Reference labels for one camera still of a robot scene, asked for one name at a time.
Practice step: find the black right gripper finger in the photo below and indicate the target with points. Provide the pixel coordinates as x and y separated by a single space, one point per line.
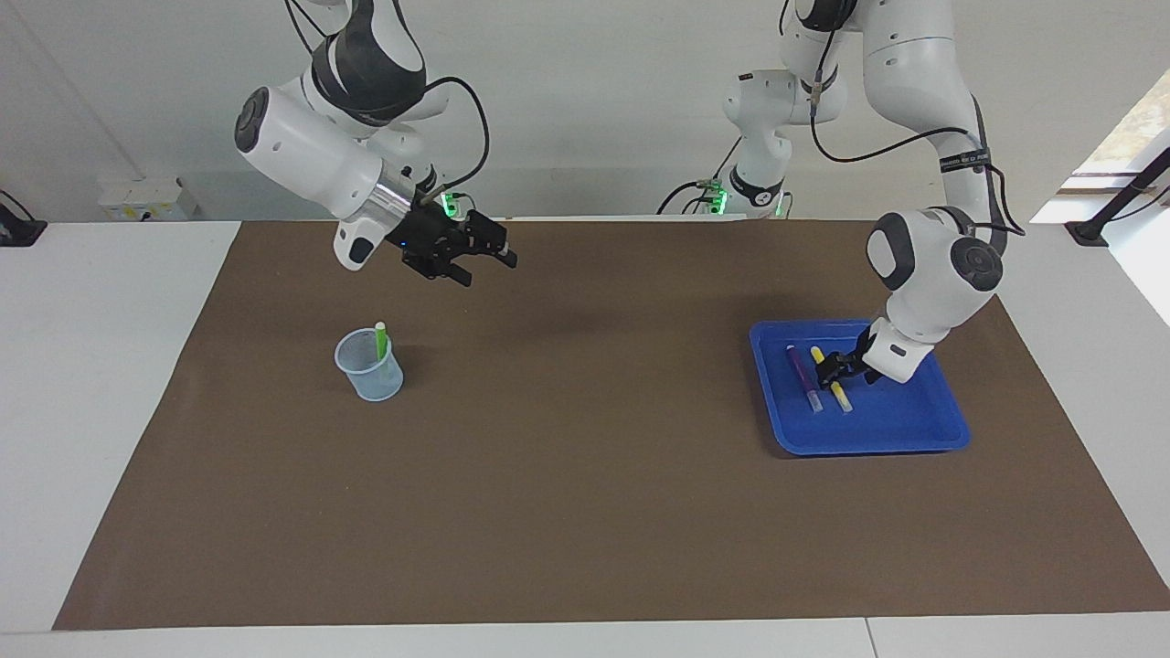
492 242
454 272

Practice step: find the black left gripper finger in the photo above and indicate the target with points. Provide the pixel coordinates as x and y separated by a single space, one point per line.
841 376
834 361

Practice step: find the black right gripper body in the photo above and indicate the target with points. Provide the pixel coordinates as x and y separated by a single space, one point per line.
430 239

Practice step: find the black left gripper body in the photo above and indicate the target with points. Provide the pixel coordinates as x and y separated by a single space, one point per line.
866 356

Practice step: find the yellow marker pen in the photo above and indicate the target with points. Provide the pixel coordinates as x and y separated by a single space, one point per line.
841 397

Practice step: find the purple marker pen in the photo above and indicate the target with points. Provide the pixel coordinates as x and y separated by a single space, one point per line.
803 375

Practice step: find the green marker pen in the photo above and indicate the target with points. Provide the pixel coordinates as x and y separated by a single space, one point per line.
380 340

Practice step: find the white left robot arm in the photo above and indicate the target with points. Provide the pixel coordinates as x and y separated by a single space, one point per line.
923 274

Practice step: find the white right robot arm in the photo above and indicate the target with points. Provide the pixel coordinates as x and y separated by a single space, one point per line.
311 155

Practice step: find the blue plastic tray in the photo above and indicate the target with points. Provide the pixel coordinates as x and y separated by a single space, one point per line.
896 425

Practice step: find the translucent plastic cup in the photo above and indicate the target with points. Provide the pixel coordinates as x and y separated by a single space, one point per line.
370 379

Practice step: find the brown table mat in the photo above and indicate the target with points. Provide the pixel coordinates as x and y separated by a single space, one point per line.
548 503

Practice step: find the black angled stand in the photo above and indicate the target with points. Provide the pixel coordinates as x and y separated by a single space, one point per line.
1120 196

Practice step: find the white wall power strip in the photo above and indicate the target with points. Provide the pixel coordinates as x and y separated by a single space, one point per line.
146 196

